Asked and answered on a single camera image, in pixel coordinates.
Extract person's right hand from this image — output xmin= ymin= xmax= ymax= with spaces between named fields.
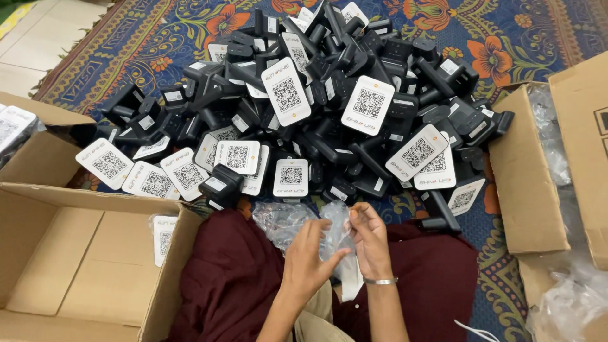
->
xmin=349 ymin=203 xmax=396 ymax=282

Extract person's left hand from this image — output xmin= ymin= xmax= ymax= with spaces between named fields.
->
xmin=283 ymin=218 xmax=353 ymax=298

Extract clear plastic bag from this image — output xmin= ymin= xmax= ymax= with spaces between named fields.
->
xmin=252 ymin=202 xmax=321 ymax=252
xmin=319 ymin=200 xmax=364 ymax=303

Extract white card in bag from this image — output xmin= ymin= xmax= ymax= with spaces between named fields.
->
xmin=341 ymin=256 xmax=364 ymax=303

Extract crumpled clear plastic bag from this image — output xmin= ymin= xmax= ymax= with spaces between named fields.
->
xmin=252 ymin=202 xmax=321 ymax=252

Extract beige trousers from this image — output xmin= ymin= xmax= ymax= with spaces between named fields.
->
xmin=294 ymin=280 xmax=355 ymax=342

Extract maroon garment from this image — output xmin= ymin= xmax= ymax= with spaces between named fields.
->
xmin=166 ymin=209 xmax=479 ymax=342

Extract pile of black code devices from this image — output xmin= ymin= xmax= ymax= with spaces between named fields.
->
xmin=76 ymin=0 xmax=516 ymax=233

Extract bagged white code device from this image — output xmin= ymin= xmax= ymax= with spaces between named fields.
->
xmin=149 ymin=214 xmax=179 ymax=268

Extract cardboard box with plastic bags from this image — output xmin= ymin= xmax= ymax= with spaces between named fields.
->
xmin=489 ymin=50 xmax=608 ymax=342

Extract heap of clear plastic bags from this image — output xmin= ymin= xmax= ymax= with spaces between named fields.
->
xmin=525 ymin=85 xmax=608 ymax=342

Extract large open cardboard box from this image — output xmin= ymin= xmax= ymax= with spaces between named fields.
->
xmin=0 ymin=183 xmax=206 ymax=342

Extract blue floral patterned rug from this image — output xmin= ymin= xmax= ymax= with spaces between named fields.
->
xmin=31 ymin=0 xmax=608 ymax=342

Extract cardboard box with bagged devices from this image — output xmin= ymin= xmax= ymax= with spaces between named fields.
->
xmin=0 ymin=92 xmax=98 ymax=191

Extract green yellow mat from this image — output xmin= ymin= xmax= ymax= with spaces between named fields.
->
xmin=0 ymin=0 xmax=36 ymax=40

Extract white cable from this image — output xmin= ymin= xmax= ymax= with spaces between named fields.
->
xmin=453 ymin=319 xmax=499 ymax=342

